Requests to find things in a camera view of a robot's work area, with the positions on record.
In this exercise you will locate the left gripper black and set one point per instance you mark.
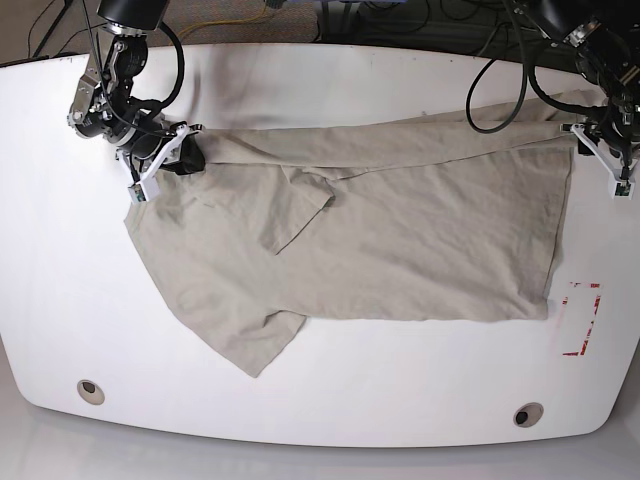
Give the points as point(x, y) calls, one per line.
point(584, 139)

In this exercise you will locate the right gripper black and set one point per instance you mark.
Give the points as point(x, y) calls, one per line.
point(191, 159)

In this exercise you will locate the beige t-shirt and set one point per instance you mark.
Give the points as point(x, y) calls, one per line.
point(418, 219)

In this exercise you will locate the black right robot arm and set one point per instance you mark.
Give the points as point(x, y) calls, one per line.
point(104, 105)

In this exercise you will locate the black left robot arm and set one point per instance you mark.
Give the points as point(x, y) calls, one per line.
point(605, 38)

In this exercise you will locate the red tape rectangle marking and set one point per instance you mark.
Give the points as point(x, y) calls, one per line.
point(578, 317)

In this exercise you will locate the left table grommet hole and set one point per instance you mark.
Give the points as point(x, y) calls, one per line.
point(90, 392)

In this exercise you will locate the table grommet hole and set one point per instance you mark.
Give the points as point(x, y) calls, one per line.
point(90, 392)
point(528, 415)

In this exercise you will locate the right table grommet hole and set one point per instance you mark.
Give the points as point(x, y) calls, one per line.
point(528, 415)

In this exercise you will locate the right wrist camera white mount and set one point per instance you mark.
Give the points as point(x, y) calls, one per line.
point(143, 159)

